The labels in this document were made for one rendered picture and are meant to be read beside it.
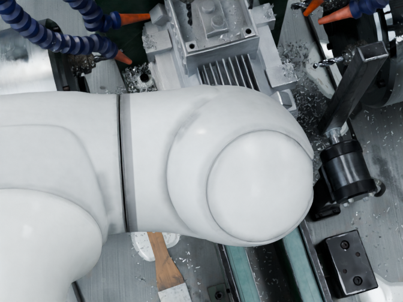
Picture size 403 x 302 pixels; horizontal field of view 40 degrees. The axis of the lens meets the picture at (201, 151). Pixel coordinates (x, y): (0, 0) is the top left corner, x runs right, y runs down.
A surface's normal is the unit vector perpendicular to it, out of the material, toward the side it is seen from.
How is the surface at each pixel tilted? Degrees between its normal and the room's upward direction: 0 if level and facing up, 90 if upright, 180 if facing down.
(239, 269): 0
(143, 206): 47
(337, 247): 0
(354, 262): 0
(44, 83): 9
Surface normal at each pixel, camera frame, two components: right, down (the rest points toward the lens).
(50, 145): 0.22, -0.54
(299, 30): -0.03, -0.29
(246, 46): 0.27, 0.92
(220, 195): 0.04, 0.22
